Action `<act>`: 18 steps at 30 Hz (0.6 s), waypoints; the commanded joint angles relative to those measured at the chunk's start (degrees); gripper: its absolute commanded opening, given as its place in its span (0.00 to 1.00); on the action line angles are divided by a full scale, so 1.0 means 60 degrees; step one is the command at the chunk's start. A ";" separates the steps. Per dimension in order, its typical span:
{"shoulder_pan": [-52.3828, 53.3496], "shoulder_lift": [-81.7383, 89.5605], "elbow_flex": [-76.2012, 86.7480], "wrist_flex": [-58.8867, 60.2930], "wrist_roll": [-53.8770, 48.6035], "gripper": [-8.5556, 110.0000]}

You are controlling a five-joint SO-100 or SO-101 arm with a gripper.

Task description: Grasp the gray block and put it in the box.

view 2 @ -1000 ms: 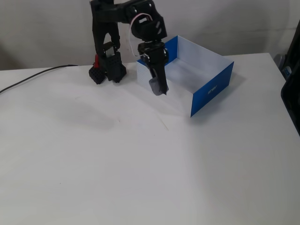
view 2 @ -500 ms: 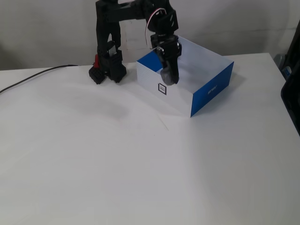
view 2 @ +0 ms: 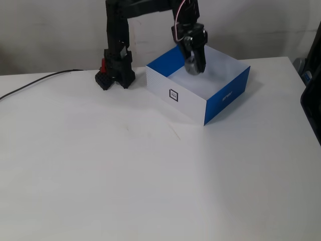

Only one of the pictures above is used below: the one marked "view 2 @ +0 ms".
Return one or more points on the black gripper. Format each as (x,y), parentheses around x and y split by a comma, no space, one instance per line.
(196,42)

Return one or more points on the gray block with square hole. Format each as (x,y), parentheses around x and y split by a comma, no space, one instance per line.
(189,67)

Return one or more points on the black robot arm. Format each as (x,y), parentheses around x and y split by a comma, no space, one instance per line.
(118,37)

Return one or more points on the blue and white cardboard box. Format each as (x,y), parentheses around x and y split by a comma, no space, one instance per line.
(185,105)

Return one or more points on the black table clamp block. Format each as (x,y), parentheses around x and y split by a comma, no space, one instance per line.
(103,81)

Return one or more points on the red clamp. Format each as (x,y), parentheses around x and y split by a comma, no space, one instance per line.
(103,65)

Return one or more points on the gray object with blue sticker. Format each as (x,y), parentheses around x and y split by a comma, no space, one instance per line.
(301,67)

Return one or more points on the black plastic case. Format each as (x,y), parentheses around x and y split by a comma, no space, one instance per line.
(312,113)

